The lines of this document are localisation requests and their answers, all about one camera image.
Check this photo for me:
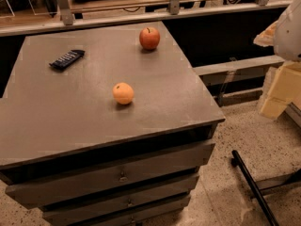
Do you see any grey drawer cabinet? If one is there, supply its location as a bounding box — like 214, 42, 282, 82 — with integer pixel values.
0, 20, 226, 226

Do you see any dark blue snack bar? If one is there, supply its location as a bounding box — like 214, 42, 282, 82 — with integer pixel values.
50, 50, 85, 71

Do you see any black metal bar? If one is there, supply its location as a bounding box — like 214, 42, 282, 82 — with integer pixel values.
231, 150, 279, 226

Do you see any grey metal railing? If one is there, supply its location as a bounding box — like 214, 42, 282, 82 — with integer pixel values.
0, 0, 292, 38

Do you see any red apple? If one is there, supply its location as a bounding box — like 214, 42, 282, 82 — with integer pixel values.
139, 27, 160, 50

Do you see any orange fruit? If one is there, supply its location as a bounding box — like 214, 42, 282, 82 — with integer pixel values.
113, 83, 135, 105

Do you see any middle grey drawer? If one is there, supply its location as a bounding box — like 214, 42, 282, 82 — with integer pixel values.
43, 169, 198, 226

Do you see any top grey drawer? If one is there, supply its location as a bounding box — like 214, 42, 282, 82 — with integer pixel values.
6, 139, 214, 209

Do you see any bottom grey drawer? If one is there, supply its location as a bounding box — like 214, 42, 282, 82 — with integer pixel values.
89, 193, 190, 226

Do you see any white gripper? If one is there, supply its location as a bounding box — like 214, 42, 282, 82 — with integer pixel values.
253, 0, 301, 120

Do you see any grey drawer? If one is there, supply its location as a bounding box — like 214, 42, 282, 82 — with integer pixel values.
43, 169, 198, 226
6, 139, 214, 209
89, 193, 190, 226

